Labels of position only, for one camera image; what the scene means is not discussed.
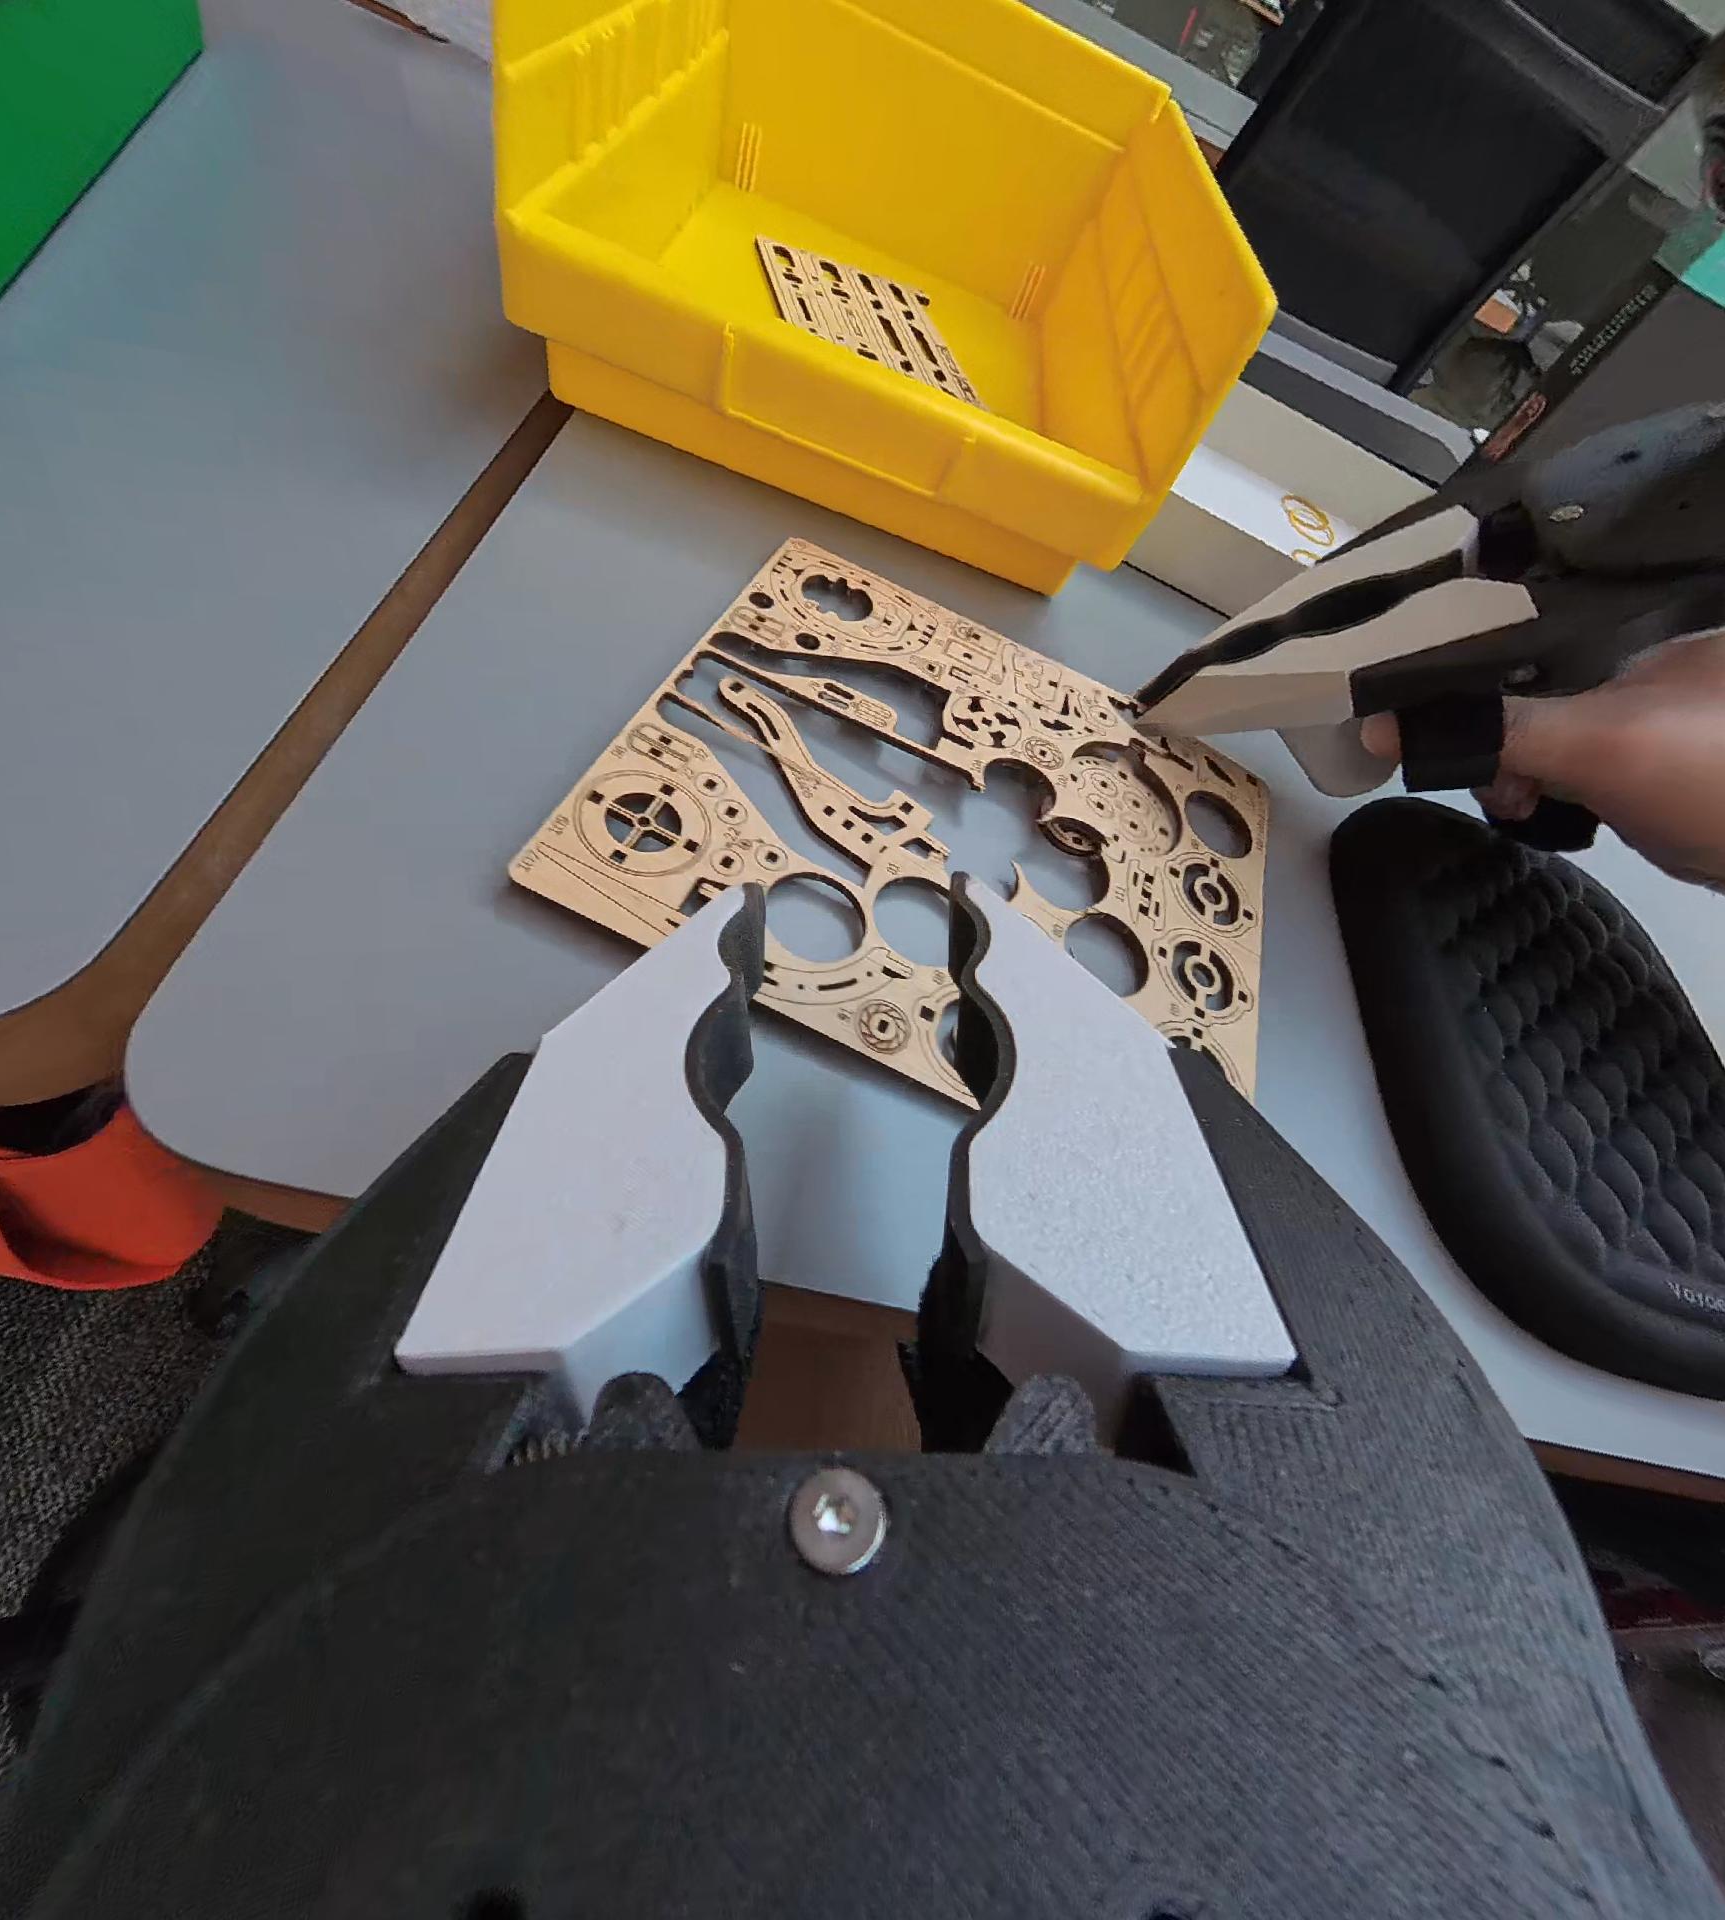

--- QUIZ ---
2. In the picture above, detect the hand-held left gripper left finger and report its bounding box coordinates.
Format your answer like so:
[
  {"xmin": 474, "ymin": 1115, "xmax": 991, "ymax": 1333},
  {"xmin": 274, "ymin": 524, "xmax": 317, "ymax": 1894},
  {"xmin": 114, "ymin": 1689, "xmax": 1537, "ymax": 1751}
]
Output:
[{"xmin": 391, "ymin": 881, "xmax": 770, "ymax": 1454}]

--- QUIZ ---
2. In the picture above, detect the laser-cut wooden parts sheet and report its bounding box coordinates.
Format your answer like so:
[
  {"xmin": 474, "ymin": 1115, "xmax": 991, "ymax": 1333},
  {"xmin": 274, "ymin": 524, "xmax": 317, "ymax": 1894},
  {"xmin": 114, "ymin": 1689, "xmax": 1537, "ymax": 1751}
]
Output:
[{"xmin": 508, "ymin": 534, "xmax": 1272, "ymax": 1107}]

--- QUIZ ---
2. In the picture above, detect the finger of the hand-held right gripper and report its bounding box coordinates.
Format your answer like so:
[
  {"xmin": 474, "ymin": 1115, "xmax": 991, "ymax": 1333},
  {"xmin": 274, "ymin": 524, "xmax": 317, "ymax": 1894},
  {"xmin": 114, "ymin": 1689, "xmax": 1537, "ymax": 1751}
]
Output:
[
  {"xmin": 1132, "ymin": 574, "xmax": 1542, "ymax": 739},
  {"xmin": 1132, "ymin": 498, "xmax": 1490, "ymax": 704}
]

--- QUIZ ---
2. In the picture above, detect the black model kit box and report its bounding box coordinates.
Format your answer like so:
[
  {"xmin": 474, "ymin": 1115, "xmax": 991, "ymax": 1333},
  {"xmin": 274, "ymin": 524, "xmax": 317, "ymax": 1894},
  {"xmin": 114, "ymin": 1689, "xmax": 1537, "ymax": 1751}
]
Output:
[{"xmin": 1477, "ymin": 216, "xmax": 1725, "ymax": 467}]

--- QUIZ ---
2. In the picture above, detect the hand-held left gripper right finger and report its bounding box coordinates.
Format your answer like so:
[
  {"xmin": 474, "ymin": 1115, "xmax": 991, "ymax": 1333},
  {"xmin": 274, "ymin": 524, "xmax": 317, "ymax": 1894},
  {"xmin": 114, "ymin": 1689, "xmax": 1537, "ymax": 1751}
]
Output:
[{"xmin": 910, "ymin": 870, "xmax": 1304, "ymax": 1454}]

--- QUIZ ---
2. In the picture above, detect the green plastic bin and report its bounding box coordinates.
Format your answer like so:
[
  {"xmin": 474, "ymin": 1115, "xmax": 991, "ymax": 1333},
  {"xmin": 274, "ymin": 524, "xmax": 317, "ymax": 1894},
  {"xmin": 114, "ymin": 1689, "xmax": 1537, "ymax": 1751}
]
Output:
[{"xmin": 0, "ymin": 0, "xmax": 205, "ymax": 334}]

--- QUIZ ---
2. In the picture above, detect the orange fabric bag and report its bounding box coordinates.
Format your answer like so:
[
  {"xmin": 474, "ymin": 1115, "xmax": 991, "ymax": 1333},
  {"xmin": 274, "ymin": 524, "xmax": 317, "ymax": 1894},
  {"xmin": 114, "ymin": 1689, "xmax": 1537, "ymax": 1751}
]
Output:
[{"xmin": 0, "ymin": 1092, "xmax": 228, "ymax": 1291}]

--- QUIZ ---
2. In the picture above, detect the wooden sheet with rectangular slots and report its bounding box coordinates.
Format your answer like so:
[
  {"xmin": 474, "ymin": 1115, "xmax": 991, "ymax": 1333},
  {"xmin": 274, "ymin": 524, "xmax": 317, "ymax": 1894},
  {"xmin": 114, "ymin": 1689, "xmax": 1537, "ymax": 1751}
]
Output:
[{"xmin": 755, "ymin": 233, "xmax": 989, "ymax": 411}]

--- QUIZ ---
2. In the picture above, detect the yellow plastic bin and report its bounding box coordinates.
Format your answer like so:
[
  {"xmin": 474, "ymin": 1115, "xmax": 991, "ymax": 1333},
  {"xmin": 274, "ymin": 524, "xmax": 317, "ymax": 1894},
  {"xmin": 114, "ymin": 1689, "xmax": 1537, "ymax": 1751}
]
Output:
[{"xmin": 491, "ymin": 0, "xmax": 1281, "ymax": 599}]

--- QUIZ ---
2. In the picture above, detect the white cardboard tray box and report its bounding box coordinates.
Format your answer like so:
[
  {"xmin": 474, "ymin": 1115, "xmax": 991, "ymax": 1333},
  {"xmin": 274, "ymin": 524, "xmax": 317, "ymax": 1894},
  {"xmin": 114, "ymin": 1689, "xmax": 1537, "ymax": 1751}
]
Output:
[{"xmin": 1144, "ymin": 392, "xmax": 1456, "ymax": 619}]

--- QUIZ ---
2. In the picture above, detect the person's right hand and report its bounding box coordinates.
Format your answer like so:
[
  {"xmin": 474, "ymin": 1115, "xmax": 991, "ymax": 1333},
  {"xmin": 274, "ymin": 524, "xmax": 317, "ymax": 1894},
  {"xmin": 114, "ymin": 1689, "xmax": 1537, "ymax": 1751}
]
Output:
[{"xmin": 1360, "ymin": 595, "xmax": 1725, "ymax": 942}]

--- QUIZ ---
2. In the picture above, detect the black quilted wrist rest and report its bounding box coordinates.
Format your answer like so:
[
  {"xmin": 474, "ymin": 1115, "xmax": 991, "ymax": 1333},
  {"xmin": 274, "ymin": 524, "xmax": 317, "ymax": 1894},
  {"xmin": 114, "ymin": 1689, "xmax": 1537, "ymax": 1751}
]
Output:
[{"xmin": 1326, "ymin": 793, "xmax": 1725, "ymax": 1405}]

